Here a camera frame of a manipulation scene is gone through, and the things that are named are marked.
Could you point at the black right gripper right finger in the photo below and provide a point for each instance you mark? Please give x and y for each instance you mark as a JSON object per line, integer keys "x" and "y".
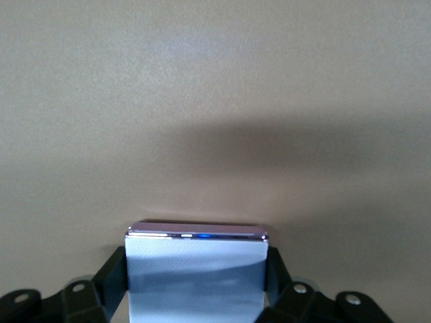
{"x": 296, "y": 304}

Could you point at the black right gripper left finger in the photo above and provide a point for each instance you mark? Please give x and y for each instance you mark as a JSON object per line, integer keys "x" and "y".
{"x": 84, "y": 303}

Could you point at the brown table cover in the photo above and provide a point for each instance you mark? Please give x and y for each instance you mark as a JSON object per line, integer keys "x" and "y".
{"x": 215, "y": 101}

